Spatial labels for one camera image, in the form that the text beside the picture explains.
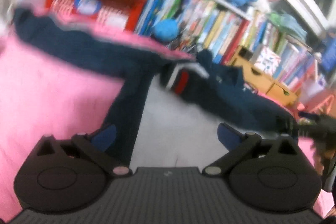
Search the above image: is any red plastic crate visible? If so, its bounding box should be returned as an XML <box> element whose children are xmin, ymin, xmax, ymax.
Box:
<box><xmin>45</xmin><ymin>0</ymin><xmax>147</xmax><ymax>32</ymax></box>

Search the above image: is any row of upright books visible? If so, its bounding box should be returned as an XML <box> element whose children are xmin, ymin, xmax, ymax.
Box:
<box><xmin>135</xmin><ymin>0</ymin><xmax>313</xmax><ymax>93</ymax></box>

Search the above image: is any blue plush ball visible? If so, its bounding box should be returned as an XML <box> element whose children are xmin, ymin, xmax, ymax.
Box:
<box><xmin>152</xmin><ymin>19</ymin><xmax>179</xmax><ymax>44</ymax></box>

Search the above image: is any navy and white jacket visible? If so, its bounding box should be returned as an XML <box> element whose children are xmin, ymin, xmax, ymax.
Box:
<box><xmin>13</xmin><ymin>7</ymin><xmax>292</xmax><ymax>164</ymax></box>

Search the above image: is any wooden drawer organizer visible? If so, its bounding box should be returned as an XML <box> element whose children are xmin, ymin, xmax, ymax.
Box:
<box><xmin>229</xmin><ymin>46</ymin><xmax>298</xmax><ymax>107</ymax></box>

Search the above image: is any pink floor mat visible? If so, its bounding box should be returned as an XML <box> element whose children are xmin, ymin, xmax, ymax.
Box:
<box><xmin>0</xmin><ymin>6</ymin><xmax>336</xmax><ymax>224</ymax></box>

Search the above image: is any white patterned box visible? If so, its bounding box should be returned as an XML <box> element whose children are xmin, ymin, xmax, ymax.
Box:
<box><xmin>252</xmin><ymin>45</ymin><xmax>281</xmax><ymax>76</ymax></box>

